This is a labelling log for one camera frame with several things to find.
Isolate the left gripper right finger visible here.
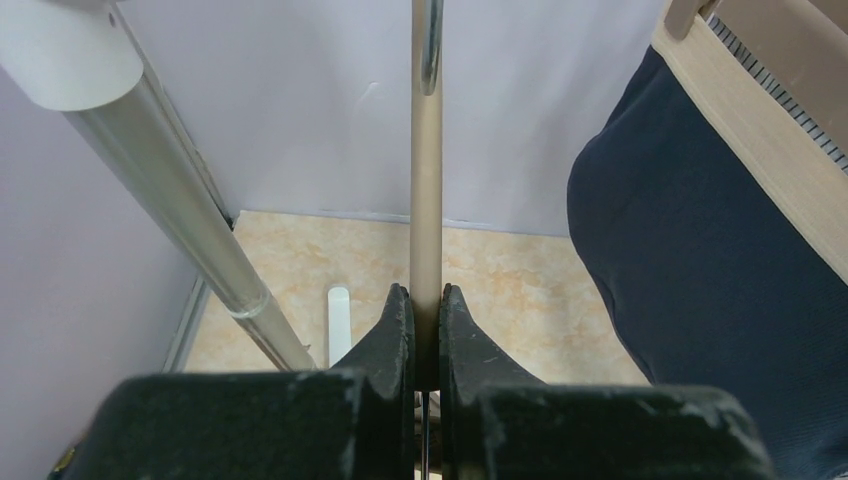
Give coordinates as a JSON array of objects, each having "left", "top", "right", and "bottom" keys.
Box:
[{"left": 439, "top": 285, "right": 776, "bottom": 479}]

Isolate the beige hanger holding grey underwear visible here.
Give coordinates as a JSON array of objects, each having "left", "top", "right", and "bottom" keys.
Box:
[{"left": 715, "top": 0, "right": 847, "bottom": 151}]

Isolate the beige hanger holding navy underwear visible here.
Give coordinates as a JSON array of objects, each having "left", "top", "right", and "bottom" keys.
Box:
[{"left": 663, "top": 0, "right": 718, "bottom": 41}]

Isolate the grey striped underwear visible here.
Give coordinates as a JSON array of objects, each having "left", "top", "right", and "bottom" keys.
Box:
[{"left": 707, "top": 14, "right": 847, "bottom": 173}]

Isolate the metal clothes rack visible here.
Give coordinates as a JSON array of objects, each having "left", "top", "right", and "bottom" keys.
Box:
[{"left": 1, "top": 1, "right": 315, "bottom": 370}]

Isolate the beige clip hanger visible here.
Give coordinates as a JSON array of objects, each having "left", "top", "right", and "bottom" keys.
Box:
[{"left": 409, "top": 1, "right": 444, "bottom": 479}]

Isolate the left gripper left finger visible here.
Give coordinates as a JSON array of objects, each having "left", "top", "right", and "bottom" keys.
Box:
[{"left": 53, "top": 284, "right": 416, "bottom": 479}]

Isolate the navy underwear cream waistband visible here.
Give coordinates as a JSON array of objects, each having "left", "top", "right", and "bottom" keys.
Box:
[{"left": 567, "top": 2, "right": 847, "bottom": 479}]

